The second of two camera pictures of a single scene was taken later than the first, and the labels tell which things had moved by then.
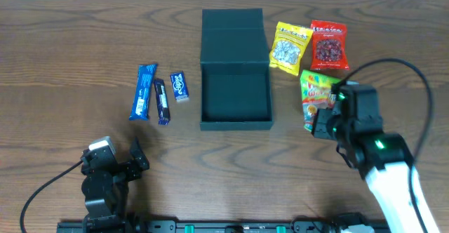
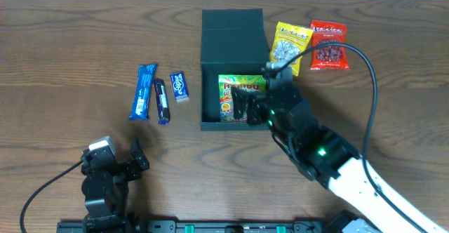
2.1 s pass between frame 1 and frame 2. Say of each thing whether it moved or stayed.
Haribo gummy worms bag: moved
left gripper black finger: stayed
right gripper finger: moved
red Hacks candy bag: stayed
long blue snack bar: stayed
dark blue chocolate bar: stayed
